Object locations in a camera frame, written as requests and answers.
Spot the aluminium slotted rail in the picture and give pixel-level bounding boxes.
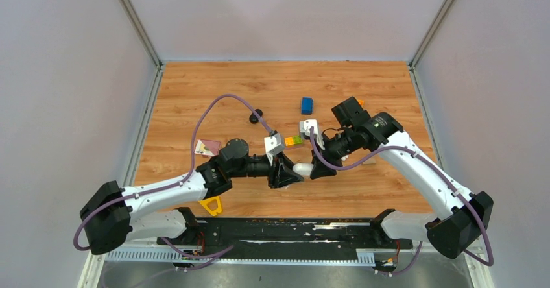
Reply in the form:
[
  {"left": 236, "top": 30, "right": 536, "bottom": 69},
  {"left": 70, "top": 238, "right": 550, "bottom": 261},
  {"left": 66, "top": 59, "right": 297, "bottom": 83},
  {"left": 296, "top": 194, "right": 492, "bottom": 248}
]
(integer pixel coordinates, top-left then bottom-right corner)
[{"left": 107, "top": 223, "right": 483, "bottom": 267}]

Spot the pink picture card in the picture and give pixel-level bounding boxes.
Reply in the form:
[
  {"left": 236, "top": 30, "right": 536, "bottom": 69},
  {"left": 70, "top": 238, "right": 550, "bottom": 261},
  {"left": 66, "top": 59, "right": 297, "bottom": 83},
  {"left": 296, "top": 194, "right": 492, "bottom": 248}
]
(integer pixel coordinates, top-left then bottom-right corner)
[{"left": 194, "top": 139, "right": 221, "bottom": 156}]

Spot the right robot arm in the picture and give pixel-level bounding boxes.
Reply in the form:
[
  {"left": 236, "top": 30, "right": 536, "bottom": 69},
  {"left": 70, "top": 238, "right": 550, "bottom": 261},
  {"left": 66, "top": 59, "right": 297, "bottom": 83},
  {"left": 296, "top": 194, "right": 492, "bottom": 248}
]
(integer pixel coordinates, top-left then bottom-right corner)
[{"left": 299, "top": 97, "right": 494, "bottom": 265}]

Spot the yellow triangular plastic frame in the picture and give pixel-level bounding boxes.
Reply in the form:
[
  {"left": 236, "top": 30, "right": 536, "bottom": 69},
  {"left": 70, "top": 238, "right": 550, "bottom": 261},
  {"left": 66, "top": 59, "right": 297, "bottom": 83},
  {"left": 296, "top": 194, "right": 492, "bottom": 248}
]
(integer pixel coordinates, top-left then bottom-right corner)
[{"left": 198, "top": 196, "right": 223, "bottom": 217}]

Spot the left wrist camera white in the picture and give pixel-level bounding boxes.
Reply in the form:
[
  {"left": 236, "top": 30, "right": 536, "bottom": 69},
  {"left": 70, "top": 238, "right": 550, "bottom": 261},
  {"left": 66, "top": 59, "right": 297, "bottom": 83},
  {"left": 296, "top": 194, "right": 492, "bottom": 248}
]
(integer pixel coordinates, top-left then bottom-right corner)
[{"left": 264, "top": 132, "right": 285, "bottom": 165}]

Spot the black earbud charging case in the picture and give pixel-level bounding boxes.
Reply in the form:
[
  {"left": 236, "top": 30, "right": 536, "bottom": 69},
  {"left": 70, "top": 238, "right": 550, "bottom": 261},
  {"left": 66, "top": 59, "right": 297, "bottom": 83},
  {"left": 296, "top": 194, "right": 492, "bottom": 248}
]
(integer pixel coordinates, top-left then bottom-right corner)
[{"left": 248, "top": 109, "right": 263, "bottom": 124}]

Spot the white earbud charging case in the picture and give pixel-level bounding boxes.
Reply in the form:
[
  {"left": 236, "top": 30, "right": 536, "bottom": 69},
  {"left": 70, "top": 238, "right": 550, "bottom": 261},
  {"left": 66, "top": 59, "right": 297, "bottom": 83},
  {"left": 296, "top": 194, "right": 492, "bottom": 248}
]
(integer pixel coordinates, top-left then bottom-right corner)
[{"left": 293, "top": 163, "right": 314, "bottom": 178}]

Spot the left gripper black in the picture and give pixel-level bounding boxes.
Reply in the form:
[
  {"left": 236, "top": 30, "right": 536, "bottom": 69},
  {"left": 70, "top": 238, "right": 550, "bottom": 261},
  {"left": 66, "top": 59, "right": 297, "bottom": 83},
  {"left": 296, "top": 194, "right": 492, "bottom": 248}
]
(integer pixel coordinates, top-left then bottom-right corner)
[{"left": 230, "top": 152, "right": 305, "bottom": 190}]

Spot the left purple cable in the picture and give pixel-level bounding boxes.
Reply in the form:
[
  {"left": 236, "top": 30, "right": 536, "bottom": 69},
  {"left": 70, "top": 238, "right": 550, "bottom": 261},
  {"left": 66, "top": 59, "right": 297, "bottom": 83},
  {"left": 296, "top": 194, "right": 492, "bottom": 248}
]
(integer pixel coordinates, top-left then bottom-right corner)
[{"left": 73, "top": 94, "right": 276, "bottom": 252}]

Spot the purple cable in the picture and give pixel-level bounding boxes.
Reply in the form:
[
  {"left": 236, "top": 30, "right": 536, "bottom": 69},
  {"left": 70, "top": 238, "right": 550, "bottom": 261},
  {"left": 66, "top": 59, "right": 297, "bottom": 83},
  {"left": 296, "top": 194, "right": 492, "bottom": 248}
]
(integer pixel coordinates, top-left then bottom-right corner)
[
  {"left": 309, "top": 126, "right": 494, "bottom": 277},
  {"left": 73, "top": 94, "right": 276, "bottom": 252}
]

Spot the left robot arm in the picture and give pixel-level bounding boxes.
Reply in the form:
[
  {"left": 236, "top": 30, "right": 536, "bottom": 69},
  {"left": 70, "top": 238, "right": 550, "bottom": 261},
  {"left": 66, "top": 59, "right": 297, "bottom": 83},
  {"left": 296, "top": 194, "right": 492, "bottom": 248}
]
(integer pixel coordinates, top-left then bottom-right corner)
[{"left": 79, "top": 139, "right": 304, "bottom": 255}]

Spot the small wooden block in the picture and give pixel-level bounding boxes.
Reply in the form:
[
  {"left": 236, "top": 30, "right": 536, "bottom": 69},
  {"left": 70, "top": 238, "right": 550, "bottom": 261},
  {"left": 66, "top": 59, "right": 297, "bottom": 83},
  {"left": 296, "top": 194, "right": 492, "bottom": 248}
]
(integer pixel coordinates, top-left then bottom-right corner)
[{"left": 361, "top": 158, "right": 376, "bottom": 165}]

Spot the orange green toy brick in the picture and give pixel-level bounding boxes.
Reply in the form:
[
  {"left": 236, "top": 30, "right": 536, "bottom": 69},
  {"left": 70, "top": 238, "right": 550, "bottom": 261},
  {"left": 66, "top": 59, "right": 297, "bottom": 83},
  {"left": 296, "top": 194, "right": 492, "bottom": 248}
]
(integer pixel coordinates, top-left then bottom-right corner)
[{"left": 284, "top": 136, "right": 304, "bottom": 147}]

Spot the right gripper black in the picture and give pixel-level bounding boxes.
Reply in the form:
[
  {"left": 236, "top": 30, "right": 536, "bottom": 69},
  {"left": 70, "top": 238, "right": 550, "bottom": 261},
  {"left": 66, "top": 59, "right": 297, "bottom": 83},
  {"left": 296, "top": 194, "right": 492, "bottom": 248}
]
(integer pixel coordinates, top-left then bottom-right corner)
[{"left": 309, "top": 127, "right": 357, "bottom": 179}]

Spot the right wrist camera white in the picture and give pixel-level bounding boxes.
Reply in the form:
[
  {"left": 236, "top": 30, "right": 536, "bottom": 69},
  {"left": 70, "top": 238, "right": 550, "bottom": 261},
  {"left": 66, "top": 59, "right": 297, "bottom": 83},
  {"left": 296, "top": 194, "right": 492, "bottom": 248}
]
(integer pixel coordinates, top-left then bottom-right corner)
[{"left": 298, "top": 119, "right": 322, "bottom": 141}]

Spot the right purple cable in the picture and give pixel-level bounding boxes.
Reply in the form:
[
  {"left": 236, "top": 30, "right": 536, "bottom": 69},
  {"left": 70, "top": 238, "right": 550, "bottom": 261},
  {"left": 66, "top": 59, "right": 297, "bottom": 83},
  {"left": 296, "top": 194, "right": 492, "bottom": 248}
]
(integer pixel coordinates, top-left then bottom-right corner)
[{"left": 309, "top": 126, "right": 494, "bottom": 277}]

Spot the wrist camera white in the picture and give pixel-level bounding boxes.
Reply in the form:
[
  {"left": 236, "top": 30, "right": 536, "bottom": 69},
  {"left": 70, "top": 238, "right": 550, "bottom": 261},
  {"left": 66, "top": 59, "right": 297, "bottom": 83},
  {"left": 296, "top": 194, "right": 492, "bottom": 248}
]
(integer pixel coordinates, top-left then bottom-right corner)
[
  {"left": 264, "top": 132, "right": 285, "bottom": 165},
  {"left": 298, "top": 119, "right": 322, "bottom": 141}
]

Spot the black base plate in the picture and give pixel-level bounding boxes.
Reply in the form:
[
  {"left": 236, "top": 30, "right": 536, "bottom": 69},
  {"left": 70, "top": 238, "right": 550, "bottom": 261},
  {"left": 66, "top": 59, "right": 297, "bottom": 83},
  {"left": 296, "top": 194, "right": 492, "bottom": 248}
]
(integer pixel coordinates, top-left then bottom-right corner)
[{"left": 169, "top": 217, "right": 413, "bottom": 262}]

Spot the blue toy block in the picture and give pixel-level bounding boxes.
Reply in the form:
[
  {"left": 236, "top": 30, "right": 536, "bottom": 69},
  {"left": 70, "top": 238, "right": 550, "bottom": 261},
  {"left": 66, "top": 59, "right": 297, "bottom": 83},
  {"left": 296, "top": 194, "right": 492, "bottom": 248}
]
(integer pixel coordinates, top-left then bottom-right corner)
[{"left": 300, "top": 97, "right": 313, "bottom": 115}]

